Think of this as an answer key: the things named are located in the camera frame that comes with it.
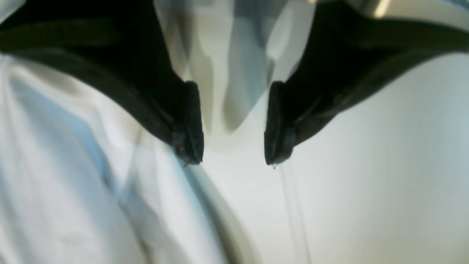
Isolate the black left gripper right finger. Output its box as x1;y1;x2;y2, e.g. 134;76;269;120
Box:
264;0;469;165

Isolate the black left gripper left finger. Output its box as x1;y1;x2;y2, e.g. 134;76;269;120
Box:
1;0;204;164

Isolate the white t-shirt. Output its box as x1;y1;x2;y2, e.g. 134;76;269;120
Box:
1;0;315;264

